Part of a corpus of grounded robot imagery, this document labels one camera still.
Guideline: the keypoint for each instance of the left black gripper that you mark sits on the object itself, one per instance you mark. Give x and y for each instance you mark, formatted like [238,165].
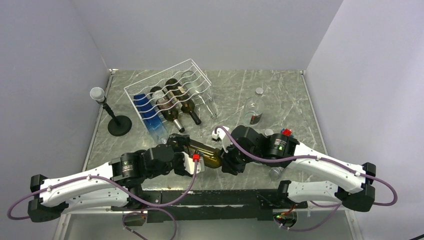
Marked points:
[182,146]

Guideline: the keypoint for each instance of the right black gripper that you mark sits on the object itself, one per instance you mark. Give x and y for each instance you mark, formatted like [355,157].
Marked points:
[229,164]

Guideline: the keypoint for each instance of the olive green wine bottle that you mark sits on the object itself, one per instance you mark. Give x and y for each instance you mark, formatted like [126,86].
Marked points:
[211,155]

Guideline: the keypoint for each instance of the blue glass bottle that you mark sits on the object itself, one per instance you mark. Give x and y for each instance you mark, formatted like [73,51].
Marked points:
[150,118]

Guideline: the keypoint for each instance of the labelled dark wine bottle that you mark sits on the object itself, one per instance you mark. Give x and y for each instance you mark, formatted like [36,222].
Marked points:
[165,106]

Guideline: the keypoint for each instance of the dark green wine bottle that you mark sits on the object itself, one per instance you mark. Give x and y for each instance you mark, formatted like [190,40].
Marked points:
[186,104]

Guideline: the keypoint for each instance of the clear bottle silver cap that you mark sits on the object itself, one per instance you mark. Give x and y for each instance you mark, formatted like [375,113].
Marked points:
[253,108]

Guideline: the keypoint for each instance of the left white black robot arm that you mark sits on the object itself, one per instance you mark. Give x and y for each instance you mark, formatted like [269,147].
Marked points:
[117,183]

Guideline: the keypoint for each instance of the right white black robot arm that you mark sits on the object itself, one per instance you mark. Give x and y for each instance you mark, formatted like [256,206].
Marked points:
[343,183]

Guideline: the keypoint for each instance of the glitter filled tube bottle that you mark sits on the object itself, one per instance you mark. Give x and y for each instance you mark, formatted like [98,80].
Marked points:
[275,173]

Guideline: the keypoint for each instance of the small clear round bottle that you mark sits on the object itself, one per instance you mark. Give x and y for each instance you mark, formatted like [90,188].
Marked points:
[268,132]

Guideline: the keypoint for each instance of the black microphone on stand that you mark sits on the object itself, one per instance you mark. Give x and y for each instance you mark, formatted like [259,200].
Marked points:
[118,125]

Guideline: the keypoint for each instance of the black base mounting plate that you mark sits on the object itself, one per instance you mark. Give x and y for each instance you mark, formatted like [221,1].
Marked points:
[259,204]

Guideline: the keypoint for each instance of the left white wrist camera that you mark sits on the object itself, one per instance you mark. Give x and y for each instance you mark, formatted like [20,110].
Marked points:
[194,164]

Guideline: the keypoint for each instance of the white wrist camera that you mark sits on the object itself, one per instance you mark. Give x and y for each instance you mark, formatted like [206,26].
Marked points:
[194,164]
[222,134]

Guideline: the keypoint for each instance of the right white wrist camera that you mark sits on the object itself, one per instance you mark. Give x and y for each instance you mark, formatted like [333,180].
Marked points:
[222,134]

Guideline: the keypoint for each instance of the white wire wine rack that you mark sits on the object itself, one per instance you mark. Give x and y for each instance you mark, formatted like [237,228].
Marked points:
[159,79]

